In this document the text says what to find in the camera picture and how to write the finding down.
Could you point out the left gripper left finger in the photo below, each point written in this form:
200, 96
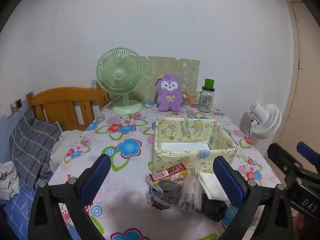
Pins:
46, 220

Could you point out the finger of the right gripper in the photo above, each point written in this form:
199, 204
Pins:
308, 153
290, 166

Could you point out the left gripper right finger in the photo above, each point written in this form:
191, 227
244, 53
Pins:
276, 220

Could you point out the black plastic bag bundle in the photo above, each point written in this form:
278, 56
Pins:
215, 210

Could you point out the white cloth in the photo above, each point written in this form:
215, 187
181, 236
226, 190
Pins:
9, 181
212, 186

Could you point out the clear plastic bag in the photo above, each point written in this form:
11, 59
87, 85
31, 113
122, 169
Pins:
191, 196

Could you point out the cartoon tissue pack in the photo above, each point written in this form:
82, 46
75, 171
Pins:
175, 173

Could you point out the grey drawstring pouch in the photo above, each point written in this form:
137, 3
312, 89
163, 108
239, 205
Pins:
165, 194

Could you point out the beige door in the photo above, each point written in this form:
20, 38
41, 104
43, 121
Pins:
301, 116

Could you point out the white standing fan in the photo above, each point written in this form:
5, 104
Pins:
266, 120

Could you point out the crumpled white cloth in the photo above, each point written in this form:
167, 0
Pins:
9, 181

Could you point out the floral tablecloth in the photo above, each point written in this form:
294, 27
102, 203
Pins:
120, 210

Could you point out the grey plaid pillow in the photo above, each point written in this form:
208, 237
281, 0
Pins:
31, 144

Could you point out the yellow cartoon storage box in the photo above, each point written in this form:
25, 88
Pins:
195, 143

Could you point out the glass jar green lid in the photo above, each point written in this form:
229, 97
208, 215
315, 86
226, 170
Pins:
204, 98

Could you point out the wooden bed headboard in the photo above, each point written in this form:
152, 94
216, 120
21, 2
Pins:
71, 107

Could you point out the toothpick jar orange lid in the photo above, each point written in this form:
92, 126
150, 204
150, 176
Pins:
187, 99

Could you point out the green patterned cardboard sheet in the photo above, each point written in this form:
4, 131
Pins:
186, 70

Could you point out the purple plush toy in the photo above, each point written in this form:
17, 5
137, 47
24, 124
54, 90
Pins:
169, 94

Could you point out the green desk fan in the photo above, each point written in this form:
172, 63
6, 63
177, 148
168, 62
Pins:
119, 71

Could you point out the wall power socket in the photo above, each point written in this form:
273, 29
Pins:
16, 105

